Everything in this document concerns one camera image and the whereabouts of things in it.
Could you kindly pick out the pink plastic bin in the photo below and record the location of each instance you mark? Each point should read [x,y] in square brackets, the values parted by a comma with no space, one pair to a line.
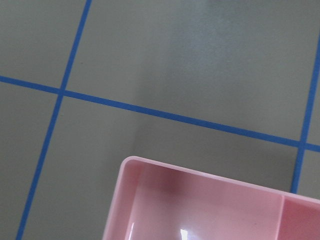
[153,200]

